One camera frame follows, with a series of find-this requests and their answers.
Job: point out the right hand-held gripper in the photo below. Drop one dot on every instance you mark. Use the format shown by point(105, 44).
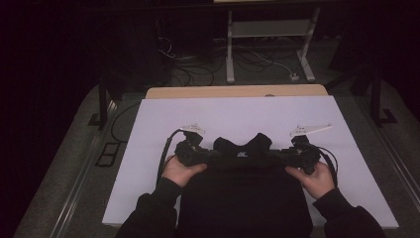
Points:
point(302, 157)

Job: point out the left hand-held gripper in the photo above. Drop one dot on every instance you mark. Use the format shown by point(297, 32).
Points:
point(191, 155)

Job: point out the black tank top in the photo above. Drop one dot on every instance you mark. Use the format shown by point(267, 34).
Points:
point(244, 198)

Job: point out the person's left hand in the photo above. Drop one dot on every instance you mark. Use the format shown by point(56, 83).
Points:
point(180, 173)

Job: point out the person's right hand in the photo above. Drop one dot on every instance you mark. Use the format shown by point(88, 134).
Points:
point(318, 181)

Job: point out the white paper sheet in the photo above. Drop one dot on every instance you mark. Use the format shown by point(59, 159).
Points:
point(231, 115)

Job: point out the black metal stand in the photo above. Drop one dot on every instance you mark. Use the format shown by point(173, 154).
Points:
point(375, 99)
point(103, 99)

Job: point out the metal floor rail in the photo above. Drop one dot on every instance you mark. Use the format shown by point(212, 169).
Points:
point(79, 185)
point(396, 165)

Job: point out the grey metal desk frame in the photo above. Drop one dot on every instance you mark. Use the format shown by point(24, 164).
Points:
point(230, 59)

